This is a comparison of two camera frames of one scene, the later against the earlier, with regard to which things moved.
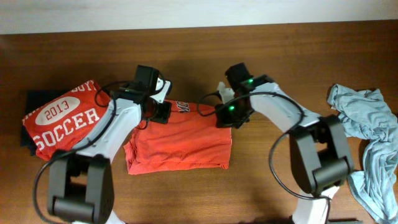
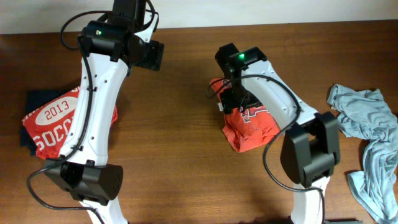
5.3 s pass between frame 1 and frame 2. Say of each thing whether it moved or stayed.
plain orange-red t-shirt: moved
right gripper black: moved
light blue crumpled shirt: stayed
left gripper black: moved
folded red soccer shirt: stayed
